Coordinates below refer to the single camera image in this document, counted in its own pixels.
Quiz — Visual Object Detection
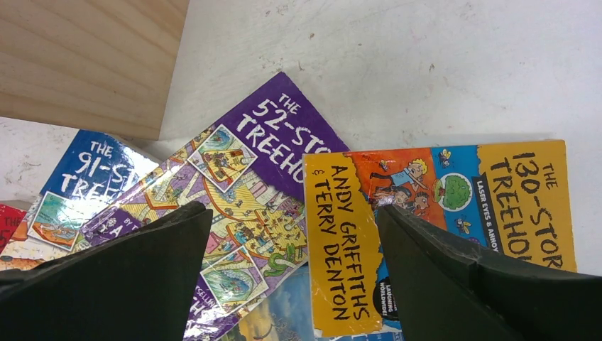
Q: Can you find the purple 52-storey treehouse book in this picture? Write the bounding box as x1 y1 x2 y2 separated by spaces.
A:
82 72 347 340

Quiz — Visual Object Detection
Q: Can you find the wooden shelf unit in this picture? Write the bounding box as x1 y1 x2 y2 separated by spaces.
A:
1 1 189 140

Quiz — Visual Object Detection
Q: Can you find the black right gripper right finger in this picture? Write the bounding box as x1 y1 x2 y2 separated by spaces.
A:
376 205 601 340

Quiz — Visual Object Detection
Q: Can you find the yellow 130-storey treehouse book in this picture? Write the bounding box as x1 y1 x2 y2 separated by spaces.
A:
304 139 577 340

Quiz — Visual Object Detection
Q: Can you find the animal farm book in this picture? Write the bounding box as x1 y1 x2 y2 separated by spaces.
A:
219 266 405 341

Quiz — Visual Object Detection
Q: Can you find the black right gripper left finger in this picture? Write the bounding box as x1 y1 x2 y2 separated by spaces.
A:
1 202 213 340

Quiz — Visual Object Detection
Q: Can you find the blue 91-storey treehouse book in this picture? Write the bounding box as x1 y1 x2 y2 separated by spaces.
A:
1 130 157 270

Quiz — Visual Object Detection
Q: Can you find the red treehouse book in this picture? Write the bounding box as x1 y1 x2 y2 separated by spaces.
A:
1 204 26 251

